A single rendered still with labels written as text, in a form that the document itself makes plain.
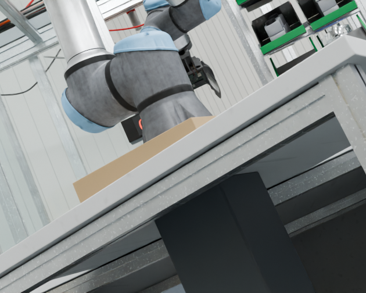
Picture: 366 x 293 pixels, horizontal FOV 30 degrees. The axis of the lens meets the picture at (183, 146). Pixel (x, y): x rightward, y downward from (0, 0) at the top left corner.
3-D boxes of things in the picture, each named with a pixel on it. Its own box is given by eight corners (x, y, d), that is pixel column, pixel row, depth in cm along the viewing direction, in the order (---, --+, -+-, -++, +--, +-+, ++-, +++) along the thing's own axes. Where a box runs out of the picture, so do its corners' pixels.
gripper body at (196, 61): (186, 96, 187) (168, 59, 180) (179, 82, 194) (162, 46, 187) (211, 84, 186) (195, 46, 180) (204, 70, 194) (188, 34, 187)
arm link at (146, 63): (171, 83, 127) (144, 18, 129) (118, 114, 134) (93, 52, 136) (204, 84, 137) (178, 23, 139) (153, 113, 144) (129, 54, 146)
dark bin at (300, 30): (307, 32, 186) (294, 7, 185) (264, 56, 189) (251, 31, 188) (300, 21, 213) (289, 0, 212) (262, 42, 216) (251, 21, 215)
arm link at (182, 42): (156, 32, 185) (183, 19, 185) (163, 46, 188) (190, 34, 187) (161, 43, 179) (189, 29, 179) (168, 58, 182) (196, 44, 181)
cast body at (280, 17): (289, 36, 195) (277, 14, 194) (275, 43, 197) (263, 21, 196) (293, 29, 203) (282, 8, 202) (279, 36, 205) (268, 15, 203)
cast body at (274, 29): (289, 40, 188) (277, 17, 187) (274, 47, 189) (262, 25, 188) (287, 36, 196) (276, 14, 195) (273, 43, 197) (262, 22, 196)
